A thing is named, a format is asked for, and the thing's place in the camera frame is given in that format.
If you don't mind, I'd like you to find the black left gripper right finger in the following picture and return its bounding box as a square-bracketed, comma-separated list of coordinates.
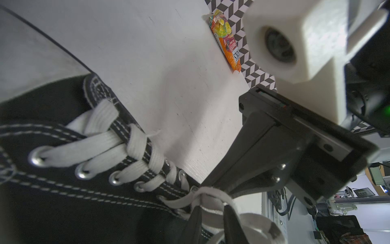
[223, 205, 248, 244]

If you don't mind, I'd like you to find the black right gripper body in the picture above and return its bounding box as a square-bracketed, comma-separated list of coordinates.
[239, 88, 378, 207]

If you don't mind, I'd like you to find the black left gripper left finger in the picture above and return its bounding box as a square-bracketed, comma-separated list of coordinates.
[179, 206, 202, 244]

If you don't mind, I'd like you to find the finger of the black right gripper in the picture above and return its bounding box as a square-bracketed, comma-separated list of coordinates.
[201, 111, 308, 198]

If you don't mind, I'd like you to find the white shoelace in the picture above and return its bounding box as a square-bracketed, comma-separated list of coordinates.
[28, 99, 286, 244]

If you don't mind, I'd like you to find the black canvas sneaker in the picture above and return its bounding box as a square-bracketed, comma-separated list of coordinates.
[0, 4, 214, 244]

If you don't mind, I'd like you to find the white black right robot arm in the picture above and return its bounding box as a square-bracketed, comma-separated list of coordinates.
[202, 1, 390, 208]

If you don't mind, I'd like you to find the orange candy bag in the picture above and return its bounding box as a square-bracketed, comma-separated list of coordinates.
[209, 9, 241, 73]

